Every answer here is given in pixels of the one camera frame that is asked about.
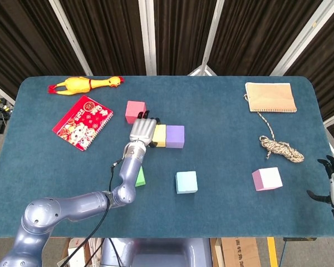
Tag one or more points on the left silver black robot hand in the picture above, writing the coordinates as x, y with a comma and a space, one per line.
143, 130

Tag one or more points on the yellow foam cube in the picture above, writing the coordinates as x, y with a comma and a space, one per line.
160, 136

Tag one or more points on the red foam cube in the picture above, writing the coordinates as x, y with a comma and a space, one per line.
133, 111

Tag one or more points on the purple foam cube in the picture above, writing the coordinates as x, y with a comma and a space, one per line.
174, 136

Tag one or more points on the green foam cube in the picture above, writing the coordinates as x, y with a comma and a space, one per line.
140, 179

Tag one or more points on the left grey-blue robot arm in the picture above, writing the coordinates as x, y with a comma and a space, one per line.
80, 204

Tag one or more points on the red spiral notebook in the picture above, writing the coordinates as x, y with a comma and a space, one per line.
82, 123

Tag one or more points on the light blue foam cube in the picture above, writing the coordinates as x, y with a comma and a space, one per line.
186, 182

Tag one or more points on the pink and white foam cube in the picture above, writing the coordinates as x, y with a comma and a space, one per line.
268, 179

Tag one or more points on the yellow rubber chicken toy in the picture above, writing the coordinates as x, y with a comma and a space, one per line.
75, 86

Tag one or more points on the dark brown curtain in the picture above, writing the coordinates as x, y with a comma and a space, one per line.
114, 36

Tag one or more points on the brown kraft spiral notebook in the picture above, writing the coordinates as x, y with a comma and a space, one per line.
270, 97

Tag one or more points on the brown cardboard box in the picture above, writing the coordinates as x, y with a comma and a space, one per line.
240, 253

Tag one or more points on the grey-blue robot torso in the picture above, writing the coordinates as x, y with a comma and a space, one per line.
161, 253

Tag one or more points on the white cardboard box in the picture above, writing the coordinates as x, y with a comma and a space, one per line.
76, 254

